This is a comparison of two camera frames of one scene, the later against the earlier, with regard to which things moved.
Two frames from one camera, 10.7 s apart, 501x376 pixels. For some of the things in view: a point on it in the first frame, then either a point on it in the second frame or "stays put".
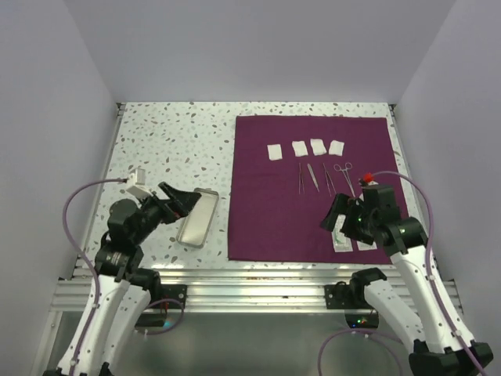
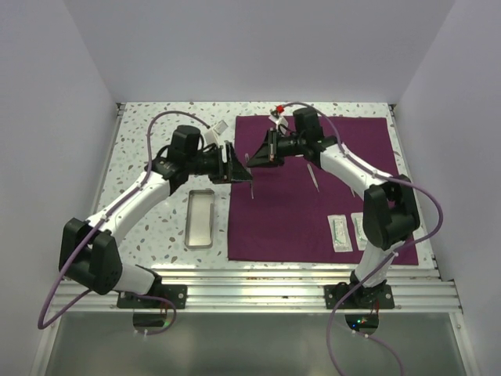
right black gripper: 342,204 to 268,154
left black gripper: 180,203 to 232,170
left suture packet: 341,243 stays put
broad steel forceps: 312,176 stays put
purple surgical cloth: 286,174 stays put
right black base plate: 341,296 stays put
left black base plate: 160,291 stays put
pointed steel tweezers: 327,178 to 251,178
